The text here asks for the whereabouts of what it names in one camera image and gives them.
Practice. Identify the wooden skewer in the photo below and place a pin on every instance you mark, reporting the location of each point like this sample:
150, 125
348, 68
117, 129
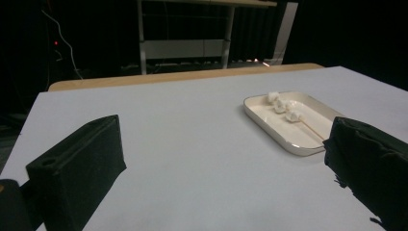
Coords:
312, 129

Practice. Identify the white table sheet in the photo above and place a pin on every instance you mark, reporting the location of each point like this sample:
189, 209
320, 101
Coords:
192, 128

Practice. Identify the white metal desk frame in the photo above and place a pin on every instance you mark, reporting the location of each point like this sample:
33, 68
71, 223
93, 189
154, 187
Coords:
183, 48

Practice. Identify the white rectangular tray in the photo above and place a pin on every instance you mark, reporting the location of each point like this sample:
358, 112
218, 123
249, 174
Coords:
272, 125

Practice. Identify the white marshmallow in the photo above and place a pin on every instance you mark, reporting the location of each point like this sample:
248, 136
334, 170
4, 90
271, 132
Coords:
291, 104
273, 97
279, 107
292, 116

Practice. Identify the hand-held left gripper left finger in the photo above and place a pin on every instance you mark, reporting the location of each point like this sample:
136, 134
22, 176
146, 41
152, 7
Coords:
77, 166

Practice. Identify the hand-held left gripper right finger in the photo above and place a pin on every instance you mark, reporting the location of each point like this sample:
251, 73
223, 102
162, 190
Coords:
372, 160

